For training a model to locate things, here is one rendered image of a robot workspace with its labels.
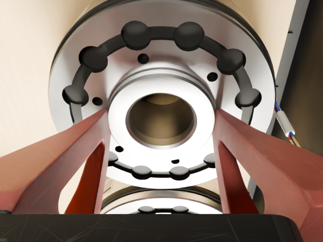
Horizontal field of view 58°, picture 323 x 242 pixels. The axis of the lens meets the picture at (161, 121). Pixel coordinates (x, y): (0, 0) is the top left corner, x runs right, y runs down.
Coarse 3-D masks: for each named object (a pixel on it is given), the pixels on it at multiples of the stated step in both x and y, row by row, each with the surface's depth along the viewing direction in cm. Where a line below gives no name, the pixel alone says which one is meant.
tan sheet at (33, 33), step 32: (0, 0) 13; (32, 0) 13; (64, 0) 13; (256, 0) 13; (288, 0) 13; (0, 32) 14; (32, 32) 14; (64, 32) 14; (256, 32) 14; (0, 64) 15; (32, 64) 15; (0, 96) 16; (32, 96) 16; (160, 96) 16; (0, 128) 18; (32, 128) 18; (64, 192) 21
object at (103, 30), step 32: (128, 0) 10; (160, 0) 10; (192, 0) 10; (96, 32) 11; (128, 32) 11; (160, 32) 11; (192, 32) 11; (224, 32) 11; (64, 64) 12; (96, 64) 12; (128, 64) 12; (160, 64) 12; (192, 64) 12; (224, 64) 12; (256, 64) 12; (64, 96) 13; (96, 96) 13; (224, 96) 12; (256, 96) 13; (64, 128) 14; (256, 128) 13; (128, 160) 15; (192, 160) 15
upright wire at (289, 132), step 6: (276, 102) 14; (276, 108) 14; (276, 114) 13; (282, 114) 13; (282, 120) 13; (288, 120) 13; (282, 126) 13; (288, 126) 12; (288, 132) 12; (294, 132) 12; (294, 138) 12; (294, 144) 12
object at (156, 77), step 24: (144, 72) 12; (168, 72) 11; (120, 96) 12; (144, 96) 12; (192, 96) 12; (120, 120) 13; (192, 120) 13; (120, 144) 14; (144, 144) 14; (168, 144) 14; (192, 144) 13
